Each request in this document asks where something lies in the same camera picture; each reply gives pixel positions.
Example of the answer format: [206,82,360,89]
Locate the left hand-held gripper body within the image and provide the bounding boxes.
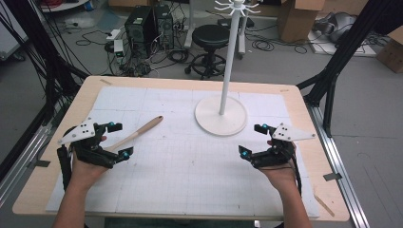
[57,117,122,169]

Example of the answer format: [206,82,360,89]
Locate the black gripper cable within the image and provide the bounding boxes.
[289,148,303,196]

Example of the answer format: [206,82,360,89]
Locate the black metal frame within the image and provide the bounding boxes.
[0,0,90,180]
[297,0,403,138]

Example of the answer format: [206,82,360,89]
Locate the grey bag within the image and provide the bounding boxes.
[313,11,358,44]

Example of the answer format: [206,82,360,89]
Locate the wooden spoon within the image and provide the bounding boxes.
[104,115,164,153]

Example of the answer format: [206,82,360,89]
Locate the black round stool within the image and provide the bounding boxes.
[183,24,231,81]

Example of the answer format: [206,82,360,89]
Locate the large black computer tower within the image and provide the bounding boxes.
[124,5,160,60]

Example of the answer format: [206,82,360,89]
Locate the large cardboard box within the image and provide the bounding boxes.
[277,0,326,44]

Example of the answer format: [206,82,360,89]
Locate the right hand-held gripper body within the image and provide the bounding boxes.
[250,123,317,169]

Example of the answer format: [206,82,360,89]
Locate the thin wooden stick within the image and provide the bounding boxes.
[313,193,336,219]

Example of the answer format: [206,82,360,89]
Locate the black floor cables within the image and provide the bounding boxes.
[246,29,309,55]

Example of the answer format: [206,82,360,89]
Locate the aluminium rail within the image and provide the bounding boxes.
[0,123,54,208]
[304,102,371,228]

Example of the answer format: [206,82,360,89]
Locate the black gripper strap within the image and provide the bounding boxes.
[56,144,73,192]

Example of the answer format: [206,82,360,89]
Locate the white hook stand rack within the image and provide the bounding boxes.
[194,0,261,138]

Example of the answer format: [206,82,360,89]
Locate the white grid mat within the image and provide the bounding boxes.
[46,85,320,219]

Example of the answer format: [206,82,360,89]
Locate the small cardboard box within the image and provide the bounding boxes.
[375,26,403,74]

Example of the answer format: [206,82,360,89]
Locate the person's left hand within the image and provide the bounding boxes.
[68,151,109,191]

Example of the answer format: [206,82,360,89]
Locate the person's right hand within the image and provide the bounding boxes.
[258,141,299,188]

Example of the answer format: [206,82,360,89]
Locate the white power adapter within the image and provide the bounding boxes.
[112,39,125,64]

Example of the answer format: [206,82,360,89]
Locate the white flat board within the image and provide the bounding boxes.
[307,28,378,58]

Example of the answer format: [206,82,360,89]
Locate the slim black computer tower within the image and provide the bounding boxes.
[153,4,176,50]

